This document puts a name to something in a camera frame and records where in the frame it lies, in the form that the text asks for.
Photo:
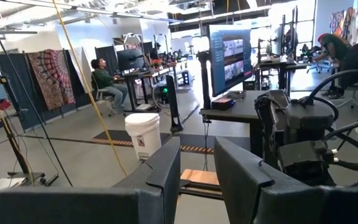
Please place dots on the cluttered black desk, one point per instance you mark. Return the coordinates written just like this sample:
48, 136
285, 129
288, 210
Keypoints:
281, 65

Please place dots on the wooden side board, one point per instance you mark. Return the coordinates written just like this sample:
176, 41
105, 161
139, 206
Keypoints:
199, 176

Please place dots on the small black box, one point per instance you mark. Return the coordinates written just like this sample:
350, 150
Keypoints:
222, 104

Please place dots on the grey office chair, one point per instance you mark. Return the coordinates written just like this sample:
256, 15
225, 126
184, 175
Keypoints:
99, 93

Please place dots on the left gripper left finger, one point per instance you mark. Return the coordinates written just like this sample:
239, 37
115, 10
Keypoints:
160, 186

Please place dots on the striped-edge black floor mat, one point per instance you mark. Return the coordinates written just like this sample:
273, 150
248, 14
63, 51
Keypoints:
113, 137

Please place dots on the black computer tower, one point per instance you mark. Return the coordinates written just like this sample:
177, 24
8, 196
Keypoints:
164, 93

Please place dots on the black floor stand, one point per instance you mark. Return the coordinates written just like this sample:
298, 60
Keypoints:
172, 99

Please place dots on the white paper sheet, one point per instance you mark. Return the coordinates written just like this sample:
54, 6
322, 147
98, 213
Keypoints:
2, 185

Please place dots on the colourful wall tapestry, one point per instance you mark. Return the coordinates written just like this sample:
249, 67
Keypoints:
353, 25

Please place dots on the red patterned tapestry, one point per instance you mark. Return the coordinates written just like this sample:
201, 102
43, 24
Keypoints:
51, 77

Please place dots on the black monitor stand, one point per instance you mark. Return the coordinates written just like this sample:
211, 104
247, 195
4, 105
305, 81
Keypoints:
204, 81

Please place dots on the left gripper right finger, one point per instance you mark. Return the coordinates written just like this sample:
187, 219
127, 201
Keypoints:
244, 186

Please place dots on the black light stand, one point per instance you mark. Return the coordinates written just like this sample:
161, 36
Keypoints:
26, 175

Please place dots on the black fabric partition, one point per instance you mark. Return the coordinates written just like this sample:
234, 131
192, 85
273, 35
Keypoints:
107, 54

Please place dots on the white plastic bucket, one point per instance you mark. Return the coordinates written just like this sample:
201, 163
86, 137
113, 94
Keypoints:
143, 137

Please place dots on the white hanging sheet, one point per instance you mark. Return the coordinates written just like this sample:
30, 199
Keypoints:
81, 62

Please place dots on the narrow black partition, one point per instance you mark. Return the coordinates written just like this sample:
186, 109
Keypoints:
33, 119

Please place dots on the large computer monitor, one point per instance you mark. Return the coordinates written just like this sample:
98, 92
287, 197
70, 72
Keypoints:
228, 56

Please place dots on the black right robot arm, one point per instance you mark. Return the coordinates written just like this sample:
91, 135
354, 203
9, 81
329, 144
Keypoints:
309, 124

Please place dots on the dark monitor back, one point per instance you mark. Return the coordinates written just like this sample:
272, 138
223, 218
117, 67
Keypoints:
130, 59

